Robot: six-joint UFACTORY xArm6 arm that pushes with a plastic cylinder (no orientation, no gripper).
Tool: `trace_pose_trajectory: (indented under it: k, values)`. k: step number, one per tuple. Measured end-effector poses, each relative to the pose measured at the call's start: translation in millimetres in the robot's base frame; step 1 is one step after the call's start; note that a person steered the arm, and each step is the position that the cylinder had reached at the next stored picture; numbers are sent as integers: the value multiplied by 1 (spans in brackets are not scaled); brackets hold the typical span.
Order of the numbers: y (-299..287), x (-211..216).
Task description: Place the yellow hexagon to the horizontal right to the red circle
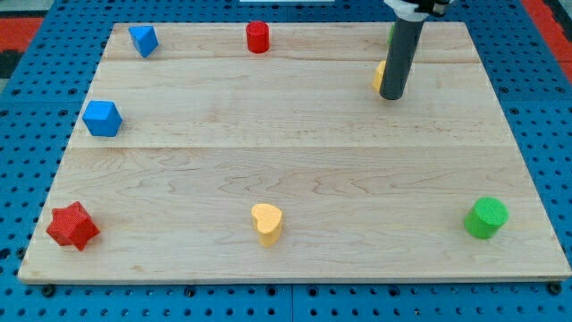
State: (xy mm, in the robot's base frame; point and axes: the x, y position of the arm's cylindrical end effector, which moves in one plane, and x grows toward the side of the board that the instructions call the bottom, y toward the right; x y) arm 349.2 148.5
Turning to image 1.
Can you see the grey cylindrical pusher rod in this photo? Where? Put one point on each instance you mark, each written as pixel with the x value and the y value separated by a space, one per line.
pixel 402 49

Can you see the yellow hexagon block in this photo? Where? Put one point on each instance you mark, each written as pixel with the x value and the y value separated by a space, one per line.
pixel 378 76

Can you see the red cylinder block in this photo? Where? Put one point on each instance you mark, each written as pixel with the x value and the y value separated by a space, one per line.
pixel 258 37

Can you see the blue triangle block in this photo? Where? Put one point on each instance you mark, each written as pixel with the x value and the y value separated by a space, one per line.
pixel 144 39

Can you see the blue cube block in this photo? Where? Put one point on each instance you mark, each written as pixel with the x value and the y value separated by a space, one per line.
pixel 102 118

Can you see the yellow heart block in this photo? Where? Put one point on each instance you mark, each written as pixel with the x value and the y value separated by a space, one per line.
pixel 267 221

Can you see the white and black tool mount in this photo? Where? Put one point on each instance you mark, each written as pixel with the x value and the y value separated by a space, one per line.
pixel 418 10

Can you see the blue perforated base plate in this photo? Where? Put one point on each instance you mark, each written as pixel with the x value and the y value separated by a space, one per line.
pixel 41 101

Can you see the red star block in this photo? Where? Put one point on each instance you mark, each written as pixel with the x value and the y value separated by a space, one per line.
pixel 72 226

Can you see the green cylinder block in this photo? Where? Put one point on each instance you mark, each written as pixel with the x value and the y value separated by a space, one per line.
pixel 486 218

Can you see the green block behind pusher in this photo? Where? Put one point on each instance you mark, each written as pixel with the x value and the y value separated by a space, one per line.
pixel 390 35

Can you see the wooden board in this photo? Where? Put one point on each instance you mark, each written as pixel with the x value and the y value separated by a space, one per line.
pixel 372 191

